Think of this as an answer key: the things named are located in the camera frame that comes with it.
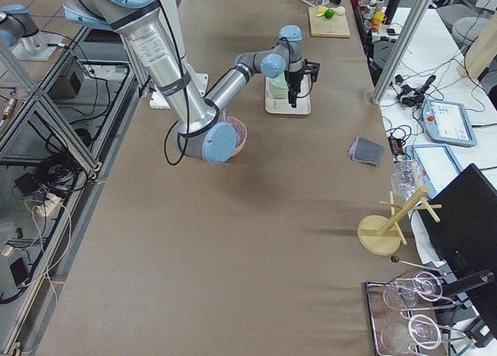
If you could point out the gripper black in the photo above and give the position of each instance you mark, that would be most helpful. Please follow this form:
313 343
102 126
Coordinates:
294 80

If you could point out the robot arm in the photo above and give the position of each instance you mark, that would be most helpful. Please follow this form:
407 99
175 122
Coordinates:
151 28

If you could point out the cream serving tray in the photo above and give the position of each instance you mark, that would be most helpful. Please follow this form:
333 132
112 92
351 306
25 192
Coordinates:
282 106

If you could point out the pink bowl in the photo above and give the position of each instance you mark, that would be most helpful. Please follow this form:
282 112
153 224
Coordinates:
241 133

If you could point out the bamboo cutting board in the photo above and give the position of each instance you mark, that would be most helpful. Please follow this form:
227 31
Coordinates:
336 27

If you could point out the grey folded cloth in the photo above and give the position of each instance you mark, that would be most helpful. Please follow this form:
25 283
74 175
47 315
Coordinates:
366 151

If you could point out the white garlic bulb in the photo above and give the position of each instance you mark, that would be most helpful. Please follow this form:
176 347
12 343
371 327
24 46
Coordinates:
340 11

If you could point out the teach pendant far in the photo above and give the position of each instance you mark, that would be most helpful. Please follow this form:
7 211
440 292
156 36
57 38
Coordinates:
448 122

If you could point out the teach pendant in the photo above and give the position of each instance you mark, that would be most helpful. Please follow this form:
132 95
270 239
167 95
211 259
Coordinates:
448 122
438 164

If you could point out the teach pendant near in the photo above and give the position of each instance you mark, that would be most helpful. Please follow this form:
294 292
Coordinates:
438 164

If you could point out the wooden mug tree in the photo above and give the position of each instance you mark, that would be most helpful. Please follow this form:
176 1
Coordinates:
383 236

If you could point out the black monitor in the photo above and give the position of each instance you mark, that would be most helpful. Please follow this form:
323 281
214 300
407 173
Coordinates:
465 235

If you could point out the wine glass upper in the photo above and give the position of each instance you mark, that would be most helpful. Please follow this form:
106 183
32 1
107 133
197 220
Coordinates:
410 292

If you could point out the wine glass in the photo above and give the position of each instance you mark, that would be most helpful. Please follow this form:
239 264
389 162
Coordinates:
410 292
412 336

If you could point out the wine glass lower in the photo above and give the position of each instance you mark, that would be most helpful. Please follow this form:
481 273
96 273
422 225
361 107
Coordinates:
412 336

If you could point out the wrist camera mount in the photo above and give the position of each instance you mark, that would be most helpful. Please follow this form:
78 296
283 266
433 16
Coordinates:
312 69

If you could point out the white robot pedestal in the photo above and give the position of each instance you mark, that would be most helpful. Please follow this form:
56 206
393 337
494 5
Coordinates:
200 80

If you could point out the aluminium frame post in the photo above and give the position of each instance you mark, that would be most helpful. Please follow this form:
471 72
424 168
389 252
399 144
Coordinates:
410 26

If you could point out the wire glass rack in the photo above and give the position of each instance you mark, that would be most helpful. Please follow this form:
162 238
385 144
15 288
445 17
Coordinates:
380 316

